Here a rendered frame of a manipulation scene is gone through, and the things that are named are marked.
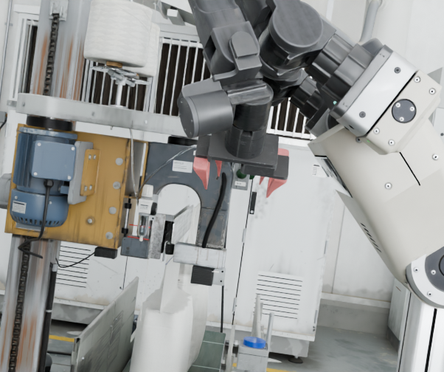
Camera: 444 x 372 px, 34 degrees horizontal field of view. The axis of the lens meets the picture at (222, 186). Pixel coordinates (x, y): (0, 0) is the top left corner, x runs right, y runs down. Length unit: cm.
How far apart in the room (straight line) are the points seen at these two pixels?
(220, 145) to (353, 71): 22
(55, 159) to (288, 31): 94
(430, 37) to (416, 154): 506
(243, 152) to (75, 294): 399
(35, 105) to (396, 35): 364
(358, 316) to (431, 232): 492
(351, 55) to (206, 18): 21
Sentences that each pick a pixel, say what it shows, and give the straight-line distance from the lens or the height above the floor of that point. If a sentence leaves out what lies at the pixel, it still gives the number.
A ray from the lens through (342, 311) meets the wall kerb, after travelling 618.
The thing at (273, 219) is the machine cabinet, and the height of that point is 93.
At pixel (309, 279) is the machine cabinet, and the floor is 57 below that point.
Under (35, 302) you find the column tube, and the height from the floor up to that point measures 83.
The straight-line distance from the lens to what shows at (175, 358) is 236.
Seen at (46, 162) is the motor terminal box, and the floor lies 125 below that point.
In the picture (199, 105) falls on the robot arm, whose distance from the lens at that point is 97.
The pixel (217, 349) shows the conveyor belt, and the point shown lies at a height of 38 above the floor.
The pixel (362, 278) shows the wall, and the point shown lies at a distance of 619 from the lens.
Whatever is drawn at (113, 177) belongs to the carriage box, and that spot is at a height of 122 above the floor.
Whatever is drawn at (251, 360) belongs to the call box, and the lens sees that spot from 196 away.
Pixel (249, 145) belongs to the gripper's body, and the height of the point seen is 136.
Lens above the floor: 135
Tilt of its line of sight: 3 degrees down
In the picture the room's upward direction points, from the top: 8 degrees clockwise
